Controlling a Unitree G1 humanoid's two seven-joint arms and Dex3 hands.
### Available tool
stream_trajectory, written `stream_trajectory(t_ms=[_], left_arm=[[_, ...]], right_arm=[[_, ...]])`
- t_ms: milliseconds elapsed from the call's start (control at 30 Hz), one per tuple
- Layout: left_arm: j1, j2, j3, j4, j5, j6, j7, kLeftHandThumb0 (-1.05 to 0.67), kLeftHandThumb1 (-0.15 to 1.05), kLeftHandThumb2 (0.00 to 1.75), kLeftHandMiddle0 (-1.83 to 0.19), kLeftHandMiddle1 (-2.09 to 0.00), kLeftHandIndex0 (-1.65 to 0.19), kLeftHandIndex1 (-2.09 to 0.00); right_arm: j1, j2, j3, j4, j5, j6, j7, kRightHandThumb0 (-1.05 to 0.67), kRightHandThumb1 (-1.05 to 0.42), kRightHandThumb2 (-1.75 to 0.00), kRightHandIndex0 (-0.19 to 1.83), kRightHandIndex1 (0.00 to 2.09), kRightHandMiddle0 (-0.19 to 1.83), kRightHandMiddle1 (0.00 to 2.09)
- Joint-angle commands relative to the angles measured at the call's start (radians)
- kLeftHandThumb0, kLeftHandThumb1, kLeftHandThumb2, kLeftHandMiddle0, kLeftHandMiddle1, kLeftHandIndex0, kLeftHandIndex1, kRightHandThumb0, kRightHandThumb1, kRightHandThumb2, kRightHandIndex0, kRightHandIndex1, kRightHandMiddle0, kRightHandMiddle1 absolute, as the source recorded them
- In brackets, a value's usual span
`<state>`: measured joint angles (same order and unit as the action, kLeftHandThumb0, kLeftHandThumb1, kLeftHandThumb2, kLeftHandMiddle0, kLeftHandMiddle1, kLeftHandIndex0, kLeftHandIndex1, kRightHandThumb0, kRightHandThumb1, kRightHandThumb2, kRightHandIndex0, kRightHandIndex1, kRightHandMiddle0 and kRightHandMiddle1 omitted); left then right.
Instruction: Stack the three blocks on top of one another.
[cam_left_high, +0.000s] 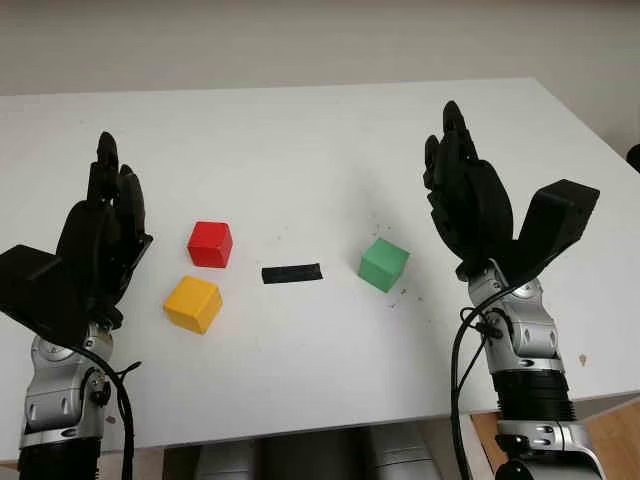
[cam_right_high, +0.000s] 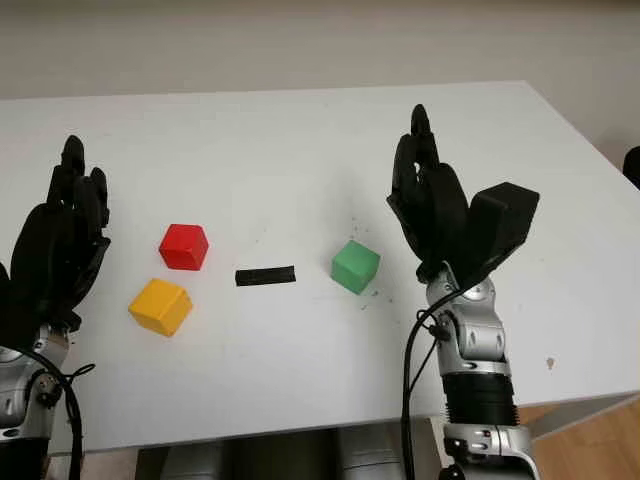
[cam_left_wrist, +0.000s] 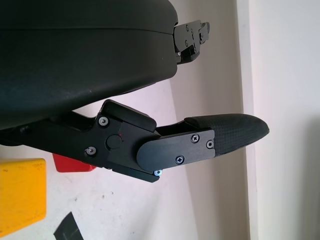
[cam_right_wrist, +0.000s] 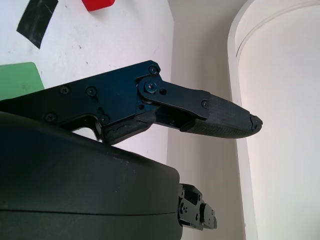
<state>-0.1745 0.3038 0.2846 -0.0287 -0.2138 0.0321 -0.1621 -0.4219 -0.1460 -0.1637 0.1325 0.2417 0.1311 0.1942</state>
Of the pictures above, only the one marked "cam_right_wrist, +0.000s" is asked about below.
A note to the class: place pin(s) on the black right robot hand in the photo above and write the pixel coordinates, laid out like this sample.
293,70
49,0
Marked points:
62,187

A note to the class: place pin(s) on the green wooden block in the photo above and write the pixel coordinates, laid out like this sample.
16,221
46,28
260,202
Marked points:
17,80

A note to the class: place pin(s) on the red wooden block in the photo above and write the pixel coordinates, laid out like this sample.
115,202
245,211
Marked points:
98,4

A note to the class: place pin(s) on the black tape patch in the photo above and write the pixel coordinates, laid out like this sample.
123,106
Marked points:
35,22

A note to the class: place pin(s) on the white round container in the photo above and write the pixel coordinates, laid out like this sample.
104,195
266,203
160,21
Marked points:
277,100

